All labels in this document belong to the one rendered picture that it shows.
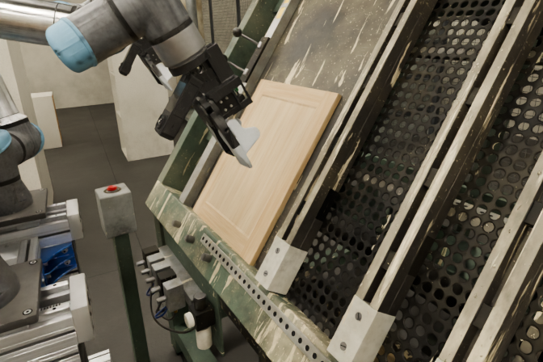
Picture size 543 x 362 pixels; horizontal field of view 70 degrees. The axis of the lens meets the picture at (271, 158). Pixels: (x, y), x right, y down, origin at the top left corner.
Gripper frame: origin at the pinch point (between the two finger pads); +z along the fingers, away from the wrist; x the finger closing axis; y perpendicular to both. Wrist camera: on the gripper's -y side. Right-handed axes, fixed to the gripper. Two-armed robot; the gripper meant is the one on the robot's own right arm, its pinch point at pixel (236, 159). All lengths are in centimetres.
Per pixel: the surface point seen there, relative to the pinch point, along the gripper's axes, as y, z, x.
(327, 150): 24.1, 21.7, 15.6
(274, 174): 14, 31, 37
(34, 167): -90, 39, 272
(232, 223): -5, 40, 44
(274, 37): 52, 7, 79
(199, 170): -1, 33, 76
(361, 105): 36.6, 15.4, 12.8
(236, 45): 45, 7, 102
